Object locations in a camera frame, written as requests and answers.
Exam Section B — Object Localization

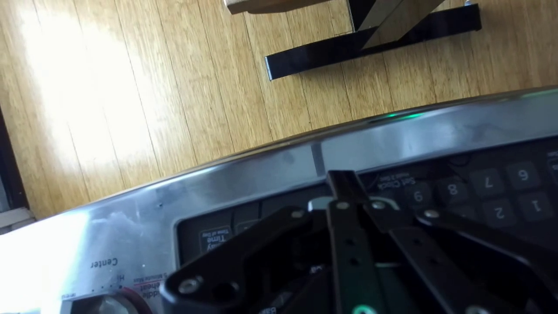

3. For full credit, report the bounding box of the stainless steel gas stove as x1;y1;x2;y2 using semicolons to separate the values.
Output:
0;85;558;314

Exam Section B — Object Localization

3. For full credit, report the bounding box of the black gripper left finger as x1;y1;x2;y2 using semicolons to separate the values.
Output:
159;169;389;314

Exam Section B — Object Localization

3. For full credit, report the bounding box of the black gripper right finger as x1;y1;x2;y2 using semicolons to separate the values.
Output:
365;199;558;314

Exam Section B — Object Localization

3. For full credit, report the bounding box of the black flat stand base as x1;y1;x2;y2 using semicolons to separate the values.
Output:
265;3;483;82

